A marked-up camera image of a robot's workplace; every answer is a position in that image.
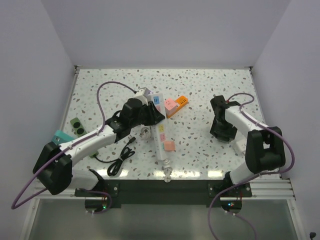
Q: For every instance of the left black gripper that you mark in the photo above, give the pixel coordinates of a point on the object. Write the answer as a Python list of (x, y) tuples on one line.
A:
[(154, 116)]

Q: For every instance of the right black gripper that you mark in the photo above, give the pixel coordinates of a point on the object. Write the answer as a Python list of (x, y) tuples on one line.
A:
[(230, 133)]

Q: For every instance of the long white power strip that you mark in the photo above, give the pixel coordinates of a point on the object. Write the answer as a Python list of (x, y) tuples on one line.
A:
[(159, 130)]

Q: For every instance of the white cartoon cube socket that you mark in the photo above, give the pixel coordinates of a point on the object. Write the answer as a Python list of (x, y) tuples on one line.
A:
[(240, 146)]

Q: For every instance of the small pink adapter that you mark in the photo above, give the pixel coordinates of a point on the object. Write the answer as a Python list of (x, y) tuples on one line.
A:
[(169, 146)]

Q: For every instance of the green power strip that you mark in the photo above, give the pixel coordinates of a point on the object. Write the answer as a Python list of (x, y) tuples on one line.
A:
[(78, 127)]

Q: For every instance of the teal triangular power strip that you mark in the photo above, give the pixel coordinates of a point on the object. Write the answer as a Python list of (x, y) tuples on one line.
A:
[(60, 137)]

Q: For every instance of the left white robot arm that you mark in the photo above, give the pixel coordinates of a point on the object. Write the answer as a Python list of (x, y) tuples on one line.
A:
[(54, 167)]

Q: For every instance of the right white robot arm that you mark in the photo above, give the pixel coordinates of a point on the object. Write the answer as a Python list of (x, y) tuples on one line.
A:
[(264, 148)]

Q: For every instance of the pink cube socket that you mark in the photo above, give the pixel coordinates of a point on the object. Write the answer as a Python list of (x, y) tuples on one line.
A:
[(170, 106)]

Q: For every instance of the orange power strip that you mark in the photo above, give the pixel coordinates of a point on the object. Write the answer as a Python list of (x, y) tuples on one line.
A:
[(182, 101)]

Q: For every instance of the black mounting base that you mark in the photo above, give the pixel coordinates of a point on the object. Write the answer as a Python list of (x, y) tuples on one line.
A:
[(149, 192)]

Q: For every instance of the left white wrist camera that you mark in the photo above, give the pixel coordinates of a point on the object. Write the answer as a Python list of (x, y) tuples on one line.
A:
[(142, 95)]

